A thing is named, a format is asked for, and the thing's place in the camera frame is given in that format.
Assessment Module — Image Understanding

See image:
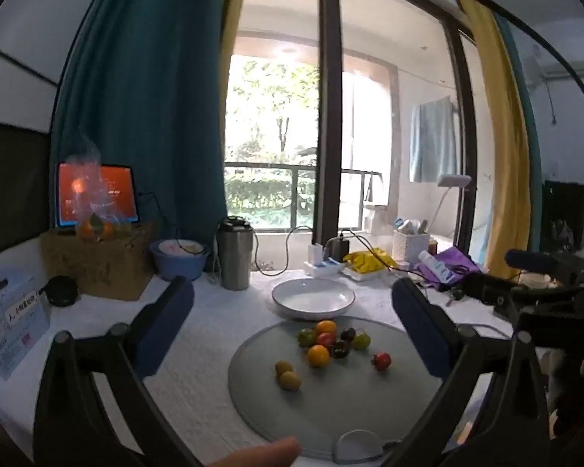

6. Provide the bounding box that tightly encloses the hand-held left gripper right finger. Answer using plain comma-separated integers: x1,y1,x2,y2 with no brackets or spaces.
391,277,551,467

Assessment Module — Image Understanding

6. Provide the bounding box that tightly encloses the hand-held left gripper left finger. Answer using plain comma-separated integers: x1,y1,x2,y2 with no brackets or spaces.
33,275,210,467

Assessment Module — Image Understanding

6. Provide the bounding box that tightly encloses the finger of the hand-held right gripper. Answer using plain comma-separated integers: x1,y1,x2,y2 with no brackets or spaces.
460,271,522,321
505,249,572,276

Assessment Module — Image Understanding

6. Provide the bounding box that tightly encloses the white plate with dark rim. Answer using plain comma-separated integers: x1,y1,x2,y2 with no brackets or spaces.
271,278,356,322

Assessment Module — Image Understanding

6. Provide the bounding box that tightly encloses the grey round glass tray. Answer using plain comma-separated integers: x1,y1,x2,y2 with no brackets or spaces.
228,316,443,465

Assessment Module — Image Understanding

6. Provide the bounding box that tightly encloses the purple cloth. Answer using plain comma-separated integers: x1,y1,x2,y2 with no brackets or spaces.
415,247,482,291

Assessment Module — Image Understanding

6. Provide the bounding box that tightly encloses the white spray bottle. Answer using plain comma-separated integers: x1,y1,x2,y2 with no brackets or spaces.
417,250,456,284

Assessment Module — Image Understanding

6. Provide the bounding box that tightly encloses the blue bowl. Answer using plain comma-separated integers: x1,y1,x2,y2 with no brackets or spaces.
149,239,210,282

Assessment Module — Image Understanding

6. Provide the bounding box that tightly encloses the white textured tablecloth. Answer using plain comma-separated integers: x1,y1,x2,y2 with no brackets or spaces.
0,253,517,467

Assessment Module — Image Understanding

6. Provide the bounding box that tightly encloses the white lattice basket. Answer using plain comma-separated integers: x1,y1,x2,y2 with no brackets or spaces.
392,228,431,261

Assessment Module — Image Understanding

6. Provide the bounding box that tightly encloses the yellow plastic bag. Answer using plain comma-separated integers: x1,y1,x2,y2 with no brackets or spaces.
343,249,400,274

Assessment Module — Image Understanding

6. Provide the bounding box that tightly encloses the cardboard box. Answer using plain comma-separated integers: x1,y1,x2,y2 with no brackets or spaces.
40,221,157,301

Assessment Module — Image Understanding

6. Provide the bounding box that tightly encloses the stainless steel tumbler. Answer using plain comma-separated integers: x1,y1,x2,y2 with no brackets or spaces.
216,215,254,291

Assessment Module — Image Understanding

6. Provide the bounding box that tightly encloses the black charger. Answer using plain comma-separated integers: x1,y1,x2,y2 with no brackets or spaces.
327,236,352,262

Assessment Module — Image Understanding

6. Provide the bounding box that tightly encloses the white power strip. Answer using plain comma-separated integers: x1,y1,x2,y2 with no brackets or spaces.
304,258,352,279

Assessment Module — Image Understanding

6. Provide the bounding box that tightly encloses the black round object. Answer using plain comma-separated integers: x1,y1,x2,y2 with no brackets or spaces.
46,276,79,308

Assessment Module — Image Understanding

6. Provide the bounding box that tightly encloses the white desk lamp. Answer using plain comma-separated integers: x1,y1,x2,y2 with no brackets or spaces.
431,174,473,235

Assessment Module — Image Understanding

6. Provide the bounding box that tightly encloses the clear plastic bag of oranges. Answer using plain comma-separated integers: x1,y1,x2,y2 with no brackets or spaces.
65,126,133,242

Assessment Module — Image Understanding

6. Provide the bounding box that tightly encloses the yellow curtain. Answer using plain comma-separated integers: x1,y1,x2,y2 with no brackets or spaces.
454,0,532,273
219,0,254,127

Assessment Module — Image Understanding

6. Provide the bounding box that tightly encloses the tablet with red screen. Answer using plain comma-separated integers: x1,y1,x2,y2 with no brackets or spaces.
56,162,141,229

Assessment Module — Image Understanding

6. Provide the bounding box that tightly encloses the blue and white tissue box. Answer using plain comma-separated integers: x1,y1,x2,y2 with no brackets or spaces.
0,272,52,380

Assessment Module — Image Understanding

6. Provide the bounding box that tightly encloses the light blue hanging towel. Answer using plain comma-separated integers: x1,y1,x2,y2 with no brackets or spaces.
409,97,459,184

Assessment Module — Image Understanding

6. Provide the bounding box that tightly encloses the balcony railing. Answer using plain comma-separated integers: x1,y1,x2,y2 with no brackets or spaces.
223,162,386,230

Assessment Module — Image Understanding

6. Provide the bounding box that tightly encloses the white air conditioner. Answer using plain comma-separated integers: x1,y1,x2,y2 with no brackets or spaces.
530,56,584,84

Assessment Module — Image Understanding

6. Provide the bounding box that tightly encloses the teal curtain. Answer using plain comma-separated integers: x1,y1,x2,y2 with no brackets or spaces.
49,0,244,237

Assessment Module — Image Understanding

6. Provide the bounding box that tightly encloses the black charging cable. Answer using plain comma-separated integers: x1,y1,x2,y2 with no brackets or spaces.
253,225,318,274
339,228,426,283

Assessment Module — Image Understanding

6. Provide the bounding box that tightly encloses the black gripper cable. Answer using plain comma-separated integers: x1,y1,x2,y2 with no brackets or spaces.
413,0,584,125

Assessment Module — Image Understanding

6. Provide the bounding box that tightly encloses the dark window frame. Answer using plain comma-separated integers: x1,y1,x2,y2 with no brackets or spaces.
316,0,344,254

